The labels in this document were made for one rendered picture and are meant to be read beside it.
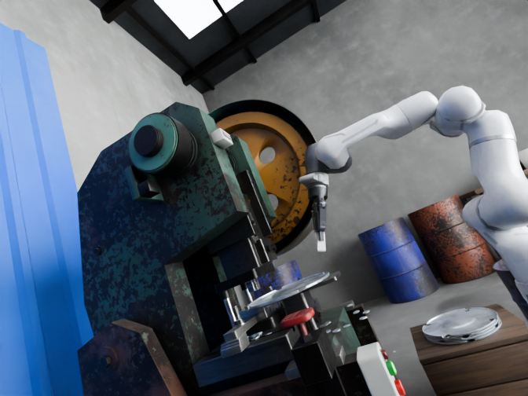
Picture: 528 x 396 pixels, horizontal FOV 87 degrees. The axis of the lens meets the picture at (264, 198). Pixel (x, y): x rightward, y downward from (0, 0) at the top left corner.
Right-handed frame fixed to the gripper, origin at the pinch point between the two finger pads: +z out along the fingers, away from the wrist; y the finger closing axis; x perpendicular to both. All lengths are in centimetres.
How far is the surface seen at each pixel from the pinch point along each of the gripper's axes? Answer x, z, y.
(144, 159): 58, -20, -21
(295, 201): 3.3, -22.6, 23.9
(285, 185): 7.3, -32.1, 27.6
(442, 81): -245, -256, 188
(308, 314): 15.7, 21.4, -38.7
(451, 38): -256, -314, 171
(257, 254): 23.4, 5.3, -4.0
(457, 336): -57, 34, 13
